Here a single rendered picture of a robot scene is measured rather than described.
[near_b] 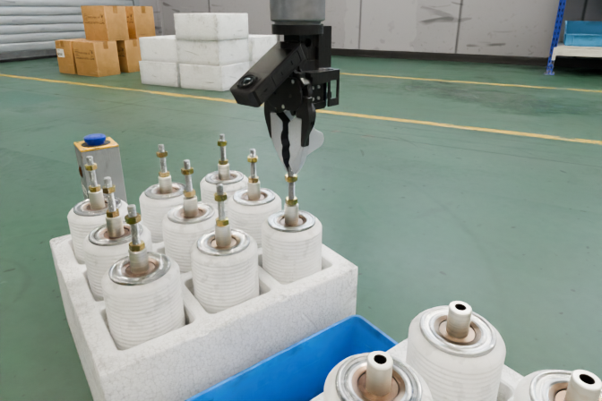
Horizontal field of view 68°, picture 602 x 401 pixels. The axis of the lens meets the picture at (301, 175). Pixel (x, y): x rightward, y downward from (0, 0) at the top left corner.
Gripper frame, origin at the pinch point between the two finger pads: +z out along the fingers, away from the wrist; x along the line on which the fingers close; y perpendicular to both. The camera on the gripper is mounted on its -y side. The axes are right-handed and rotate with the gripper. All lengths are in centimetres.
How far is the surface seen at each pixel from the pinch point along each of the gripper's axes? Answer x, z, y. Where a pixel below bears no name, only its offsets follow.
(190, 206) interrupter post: 12.8, 7.6, -9.6
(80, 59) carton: 388, 20, 110
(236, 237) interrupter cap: 1.7, 9.2, -9.1
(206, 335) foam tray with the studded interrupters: -4.4, 17.1, -19.1
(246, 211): 9.0, 10.1, -1.3
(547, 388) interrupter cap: -39.7, 9.2, -7.0
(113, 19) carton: 372, -14, 139
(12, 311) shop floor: 47, 34, -32
